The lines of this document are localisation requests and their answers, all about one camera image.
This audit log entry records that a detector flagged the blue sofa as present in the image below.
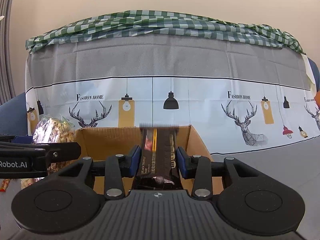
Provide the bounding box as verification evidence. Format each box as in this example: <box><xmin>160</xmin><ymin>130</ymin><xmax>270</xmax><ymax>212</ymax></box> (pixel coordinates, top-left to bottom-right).
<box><xmin>0</xmin><ymin>93</ymin><xmax>28</xmax><ymax>136</ymax></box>

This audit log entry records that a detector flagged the yellow brown candy wrapper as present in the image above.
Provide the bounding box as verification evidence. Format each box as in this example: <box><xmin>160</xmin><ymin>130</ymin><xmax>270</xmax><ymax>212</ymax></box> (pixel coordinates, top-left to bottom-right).
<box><xmin>0</xmin><ymin>179</ymin><xmax>11</xmax><ymax>192</ymax></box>

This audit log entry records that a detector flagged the brown cardboard box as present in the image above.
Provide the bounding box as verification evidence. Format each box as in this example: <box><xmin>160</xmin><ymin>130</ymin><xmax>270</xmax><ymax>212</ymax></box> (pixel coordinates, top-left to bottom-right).
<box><xmin>75</xmin><ymin>126</ymin><xmax>223</xmax><ymax>194</ymax></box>

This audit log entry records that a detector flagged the round puffed grain snack pack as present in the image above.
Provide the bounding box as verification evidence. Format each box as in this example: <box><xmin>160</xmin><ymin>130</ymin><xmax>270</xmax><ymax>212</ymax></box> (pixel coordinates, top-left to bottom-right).
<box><xmin>21</xmin><ymin>116</ymin><xmax>75</xmax><ymax>189</ymax></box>

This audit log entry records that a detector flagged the grey deer print sofa cover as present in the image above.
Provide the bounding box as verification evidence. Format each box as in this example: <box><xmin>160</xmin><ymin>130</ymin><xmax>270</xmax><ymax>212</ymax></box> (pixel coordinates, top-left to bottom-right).
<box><xmin>23</xmin><ymin>34</ymin><xmax>319</xmax><ymax>239</ymax></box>

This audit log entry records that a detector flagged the green checkered cloth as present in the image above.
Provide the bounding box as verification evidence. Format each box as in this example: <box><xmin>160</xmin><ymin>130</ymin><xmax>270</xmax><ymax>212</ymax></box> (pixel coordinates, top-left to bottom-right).
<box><xmin>25</xmin><ymin>10</ymin><xmax>303</xmax><ymax>54</ymax></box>

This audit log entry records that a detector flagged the grey window curtain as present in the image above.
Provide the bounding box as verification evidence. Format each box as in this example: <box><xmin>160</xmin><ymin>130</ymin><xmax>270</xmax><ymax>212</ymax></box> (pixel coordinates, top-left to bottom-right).
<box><xmin>0</xmin><ymin>0</ymin><xmax>15</xmax><ymax>105</ymax></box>

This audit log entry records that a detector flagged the black truffle chocolate bar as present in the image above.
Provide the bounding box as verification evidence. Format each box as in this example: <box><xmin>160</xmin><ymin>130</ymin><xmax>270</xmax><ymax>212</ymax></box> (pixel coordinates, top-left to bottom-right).
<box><xmin>132</xmin><ymin>126</ymin><xmax>183</xmax><ymax>191</ymax></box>

